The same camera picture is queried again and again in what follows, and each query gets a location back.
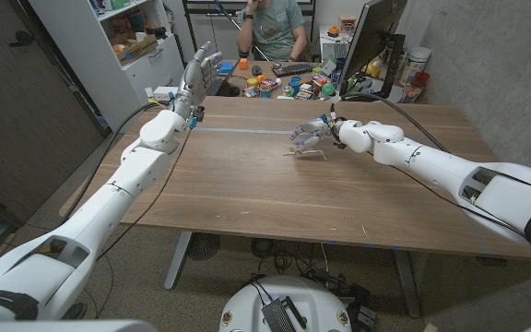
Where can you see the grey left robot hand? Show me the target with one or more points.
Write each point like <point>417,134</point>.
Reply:
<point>195,80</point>

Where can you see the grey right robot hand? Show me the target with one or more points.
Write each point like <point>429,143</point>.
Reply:
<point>316,126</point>

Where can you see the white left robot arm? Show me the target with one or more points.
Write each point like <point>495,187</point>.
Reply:
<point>109,207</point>

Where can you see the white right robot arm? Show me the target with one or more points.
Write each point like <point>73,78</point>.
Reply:
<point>431,159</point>

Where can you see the black laptop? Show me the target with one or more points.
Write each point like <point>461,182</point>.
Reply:
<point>215,87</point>

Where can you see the blue box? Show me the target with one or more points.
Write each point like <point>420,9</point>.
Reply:
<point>227,67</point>

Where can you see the white power strip box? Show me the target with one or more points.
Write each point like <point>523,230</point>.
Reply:
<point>161,94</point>

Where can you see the green round lid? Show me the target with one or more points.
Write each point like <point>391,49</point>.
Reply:
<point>328,89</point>

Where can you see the blue plastic cup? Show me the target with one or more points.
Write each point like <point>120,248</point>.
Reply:
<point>295,84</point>

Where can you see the orange cube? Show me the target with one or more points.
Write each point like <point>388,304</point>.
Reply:
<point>243,64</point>

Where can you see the black keyboard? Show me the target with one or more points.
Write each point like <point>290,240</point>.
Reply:
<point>293,69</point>

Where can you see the dark grey computer mouse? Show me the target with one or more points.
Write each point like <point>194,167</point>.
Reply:
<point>256,70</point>

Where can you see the open cardboard box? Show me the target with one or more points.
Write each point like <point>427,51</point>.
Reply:
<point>136,50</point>

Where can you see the white drawer unit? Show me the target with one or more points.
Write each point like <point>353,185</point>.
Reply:
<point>334,48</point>

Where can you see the yellow bottle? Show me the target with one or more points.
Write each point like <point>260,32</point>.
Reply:
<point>375,68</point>

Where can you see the white shelf cabinet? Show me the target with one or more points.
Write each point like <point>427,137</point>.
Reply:
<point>109,83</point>

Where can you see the person in green t-shirt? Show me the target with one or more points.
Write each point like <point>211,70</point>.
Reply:
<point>274,27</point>

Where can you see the orange small object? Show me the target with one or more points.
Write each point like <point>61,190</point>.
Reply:
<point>333,31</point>

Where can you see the black computer monitor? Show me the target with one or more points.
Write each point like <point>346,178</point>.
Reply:
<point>371,32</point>

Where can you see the small brown box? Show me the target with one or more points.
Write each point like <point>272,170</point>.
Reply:
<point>347,21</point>

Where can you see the white plastic bucket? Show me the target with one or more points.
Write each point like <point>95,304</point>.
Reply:
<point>415,62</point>

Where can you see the black round floor fan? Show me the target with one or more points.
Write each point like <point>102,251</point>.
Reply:
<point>203,246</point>

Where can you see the white robot torso base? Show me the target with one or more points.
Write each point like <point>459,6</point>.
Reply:
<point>321,304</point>

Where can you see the grey table leg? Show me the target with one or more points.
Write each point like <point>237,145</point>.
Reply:
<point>178,260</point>
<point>408,286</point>

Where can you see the black device on torso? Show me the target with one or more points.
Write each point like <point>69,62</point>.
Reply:
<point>277,318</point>

